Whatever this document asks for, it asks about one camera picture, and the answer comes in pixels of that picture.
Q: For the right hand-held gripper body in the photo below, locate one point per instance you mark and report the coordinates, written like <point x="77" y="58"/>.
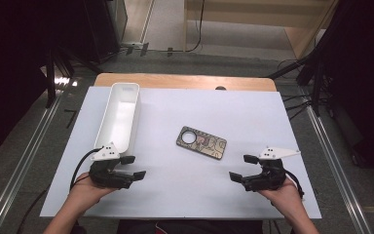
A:
<point x="269" y="178"/>

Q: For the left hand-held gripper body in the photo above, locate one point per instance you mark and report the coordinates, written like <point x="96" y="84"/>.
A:
<point x="105" y="177"/>

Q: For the patterned phone case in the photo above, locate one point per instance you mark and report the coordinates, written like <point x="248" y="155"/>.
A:
<point x="207" y="146"/>

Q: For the white plastic bin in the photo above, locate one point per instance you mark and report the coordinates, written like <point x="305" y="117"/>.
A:
<point x="120" y="113"/>

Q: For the person's right hand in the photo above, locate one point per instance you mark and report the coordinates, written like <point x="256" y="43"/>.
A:
<point x="285" y="196"/>

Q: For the person's left hand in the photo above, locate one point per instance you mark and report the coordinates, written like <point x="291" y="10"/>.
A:
<point x="84" y="191"/>

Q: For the person's dark clothing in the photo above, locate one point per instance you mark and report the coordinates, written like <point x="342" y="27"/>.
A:
<point x="207" y="227"/>

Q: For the small black knob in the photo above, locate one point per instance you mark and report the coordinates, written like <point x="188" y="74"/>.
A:
<point x="220" y="88"/>

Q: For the black metal stand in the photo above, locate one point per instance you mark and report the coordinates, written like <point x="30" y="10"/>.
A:
<point x="50" y="81"/>
<point x="318" y="87"/>

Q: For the black cabinet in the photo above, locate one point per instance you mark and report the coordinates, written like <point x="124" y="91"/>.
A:
<point x="104" y="29"/>

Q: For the black curtain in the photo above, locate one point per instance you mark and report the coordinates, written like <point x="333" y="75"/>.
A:
<point x="363" y="81"/>
<point x="9" y="81"/>

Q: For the light wooden shelf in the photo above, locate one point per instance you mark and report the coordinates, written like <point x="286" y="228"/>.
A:
<point x="256" y="16"/>

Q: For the metal floor rail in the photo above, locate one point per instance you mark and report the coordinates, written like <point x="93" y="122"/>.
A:
<point x="19" y="170"/>
<point x="341" y="178"/>

